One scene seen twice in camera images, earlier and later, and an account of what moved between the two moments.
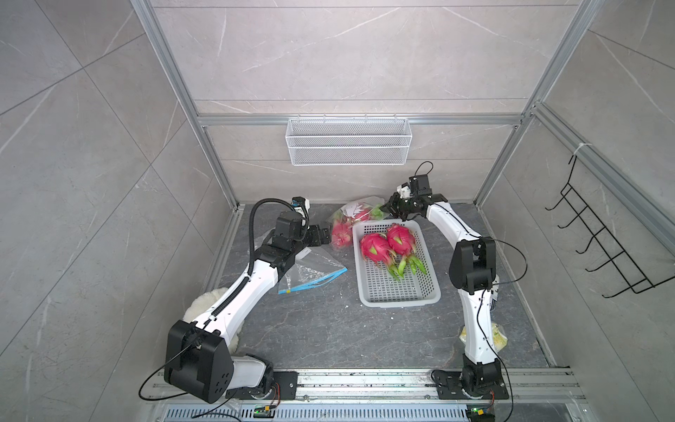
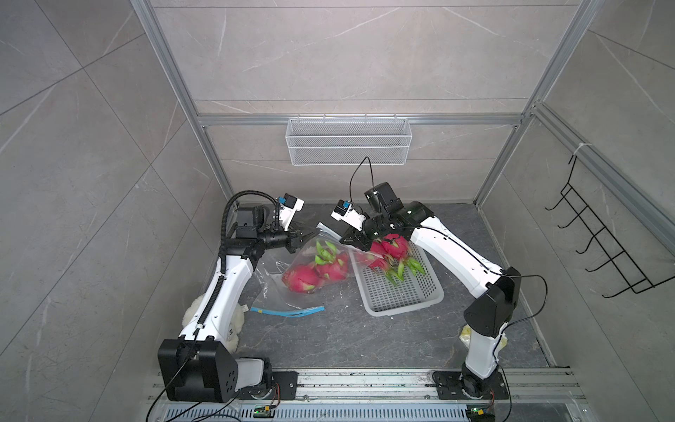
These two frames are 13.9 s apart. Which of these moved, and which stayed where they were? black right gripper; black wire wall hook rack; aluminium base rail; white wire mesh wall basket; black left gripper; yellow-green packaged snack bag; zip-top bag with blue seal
Moved: zip-top bag with blue seal; black left gripper; black right gripper
Stayed: aluminium base rail; black wire wall hook rack; white wire mesh wall basket; yellow-green packaged snack bag
